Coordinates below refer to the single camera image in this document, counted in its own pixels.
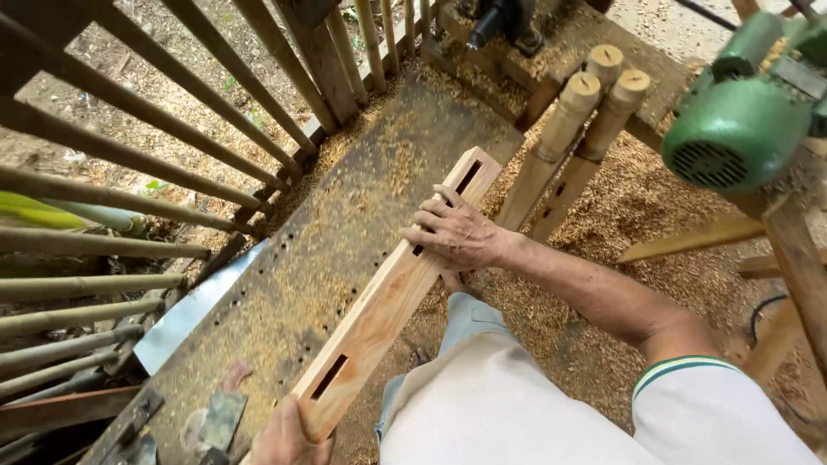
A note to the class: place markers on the person's right hand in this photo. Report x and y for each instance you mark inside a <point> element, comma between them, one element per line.
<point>466,236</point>

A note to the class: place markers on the person's left hand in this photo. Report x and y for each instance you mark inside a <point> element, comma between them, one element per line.
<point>281,439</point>

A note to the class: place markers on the slotted light wooden plank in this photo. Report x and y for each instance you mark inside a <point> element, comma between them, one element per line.
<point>381,310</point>

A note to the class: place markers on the rusty flat metal piece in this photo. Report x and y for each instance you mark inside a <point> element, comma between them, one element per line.
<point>223,420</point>

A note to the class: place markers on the person's grey trousers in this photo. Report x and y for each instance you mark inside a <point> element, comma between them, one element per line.
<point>468,320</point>

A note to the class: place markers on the turned light wooden leg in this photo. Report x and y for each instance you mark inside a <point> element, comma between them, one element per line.
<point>605,63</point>
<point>549,148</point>
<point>594,142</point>

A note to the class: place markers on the person's sandalled foot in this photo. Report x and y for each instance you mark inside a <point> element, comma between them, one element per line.
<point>420,357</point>

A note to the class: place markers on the shiny metal strip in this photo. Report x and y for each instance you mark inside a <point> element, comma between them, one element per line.
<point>187,316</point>

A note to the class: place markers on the rusty perforated metal bench plate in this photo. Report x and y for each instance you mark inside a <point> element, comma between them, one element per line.
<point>310,258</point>

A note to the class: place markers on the person's white shirt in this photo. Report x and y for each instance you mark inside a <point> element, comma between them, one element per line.
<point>517,413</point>

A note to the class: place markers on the black power tool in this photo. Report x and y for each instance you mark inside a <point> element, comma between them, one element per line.
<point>501,22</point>

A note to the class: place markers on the sawdust covered wooden bench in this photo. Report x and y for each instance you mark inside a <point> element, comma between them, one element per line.
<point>562,39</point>

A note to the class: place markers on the reddish wooden board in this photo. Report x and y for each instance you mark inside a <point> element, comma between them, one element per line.
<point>58,410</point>

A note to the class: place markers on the green electric motor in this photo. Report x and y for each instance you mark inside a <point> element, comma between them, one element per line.
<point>736,129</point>

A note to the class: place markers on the green plant stem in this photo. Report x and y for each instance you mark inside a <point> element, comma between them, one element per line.
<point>64,216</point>

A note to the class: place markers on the row of bamboo railing poles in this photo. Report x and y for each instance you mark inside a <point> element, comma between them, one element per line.
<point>129,168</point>

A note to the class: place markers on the wooden machine stand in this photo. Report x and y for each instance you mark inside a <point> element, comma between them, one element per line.
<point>788,258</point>

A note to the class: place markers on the dark metal bracket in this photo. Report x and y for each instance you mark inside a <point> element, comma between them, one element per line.
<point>126,429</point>

